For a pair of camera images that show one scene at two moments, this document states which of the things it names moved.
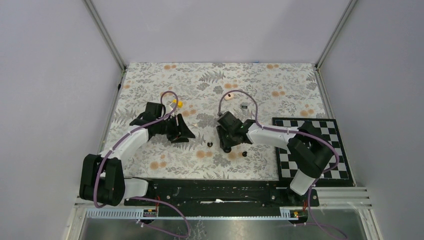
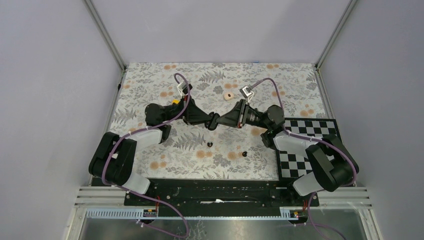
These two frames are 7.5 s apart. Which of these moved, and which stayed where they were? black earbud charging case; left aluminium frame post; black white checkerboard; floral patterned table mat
Moved: black earbud charging case
Stayed: black white checkerboard; left aluminium frame post; floral patterned table mat
